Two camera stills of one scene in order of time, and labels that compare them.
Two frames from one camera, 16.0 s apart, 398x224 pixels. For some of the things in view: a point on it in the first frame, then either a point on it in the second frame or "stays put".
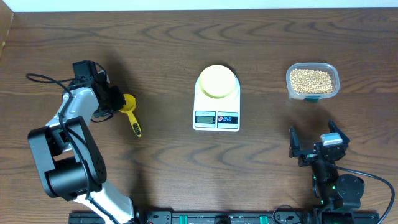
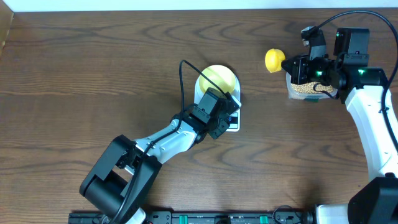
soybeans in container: [310, 81] stays put
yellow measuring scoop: [129, 106] → [273, 58]
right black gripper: [295, 145] → [298, 74]
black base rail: [236, 217] stays put
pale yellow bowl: [217, 81] stays put
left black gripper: [115, 97] → [226, 115]
